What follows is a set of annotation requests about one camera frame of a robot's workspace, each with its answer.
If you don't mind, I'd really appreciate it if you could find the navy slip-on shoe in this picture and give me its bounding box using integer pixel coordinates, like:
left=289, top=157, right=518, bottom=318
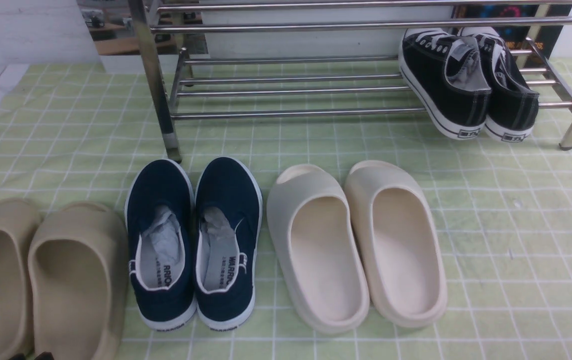
left=196, top=156, right=263, bottom=332
left=124, top=159, right=197, bottom=332

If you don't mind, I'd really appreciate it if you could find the stainless steel shoe rack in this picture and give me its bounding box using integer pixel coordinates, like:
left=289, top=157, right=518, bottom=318
left=128, top=0, right=572, bottom=162

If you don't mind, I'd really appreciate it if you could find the cream slide slipper left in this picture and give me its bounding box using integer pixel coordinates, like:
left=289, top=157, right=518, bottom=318
left=267, top=164, right=370, bottom=335

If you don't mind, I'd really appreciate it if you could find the cream slide slipper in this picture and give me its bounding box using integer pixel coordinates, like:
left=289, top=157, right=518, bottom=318
left=344, top=160, right=448, bottom=328
left=267, top=164, right=370, bottom=335

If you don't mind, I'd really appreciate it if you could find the cream slide slipper right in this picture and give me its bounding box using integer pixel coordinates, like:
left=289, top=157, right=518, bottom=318
left=344, top=160, right=448, bottom=328

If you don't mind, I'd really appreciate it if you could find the black canvas sneaker left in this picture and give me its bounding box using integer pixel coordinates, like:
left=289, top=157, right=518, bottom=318
left=398, top=28, right=491, bottom=141

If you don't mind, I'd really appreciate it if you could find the black canvas sneaker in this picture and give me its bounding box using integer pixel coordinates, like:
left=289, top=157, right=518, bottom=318
left=459, top=27, right=539, bottom=143
left=398, top=28, right=491, bottom=141

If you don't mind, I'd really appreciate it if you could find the tan slide slipper right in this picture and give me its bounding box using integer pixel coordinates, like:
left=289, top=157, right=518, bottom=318
left=27, top=201, right=129, bottom=360

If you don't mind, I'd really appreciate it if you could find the tan slide slipper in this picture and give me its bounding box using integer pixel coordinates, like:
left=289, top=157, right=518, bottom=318
left=27, top=201, right=129, bottom=360
left=0, top=198, right=41, bottom=360

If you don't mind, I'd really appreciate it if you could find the green checkered floor cloth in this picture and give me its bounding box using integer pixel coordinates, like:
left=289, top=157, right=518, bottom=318
left=0, top=63, right=572, bottom=360

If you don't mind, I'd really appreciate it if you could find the black canvas sneaker right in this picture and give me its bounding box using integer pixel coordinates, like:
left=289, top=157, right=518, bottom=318
left=459, top=27, right=539, bottom=143

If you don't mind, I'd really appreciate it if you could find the tan slide slipper left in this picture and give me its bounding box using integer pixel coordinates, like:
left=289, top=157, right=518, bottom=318
left=0, top=198, right=41, bottom=360

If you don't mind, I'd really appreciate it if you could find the dark poster board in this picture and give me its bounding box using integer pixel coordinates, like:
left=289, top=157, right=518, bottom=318
left=452, top=4, right=572, bottom=69

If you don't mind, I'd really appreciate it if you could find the mirror panel against wall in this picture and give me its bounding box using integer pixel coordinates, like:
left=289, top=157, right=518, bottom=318
left=76, top=0, right=209, bottom=75

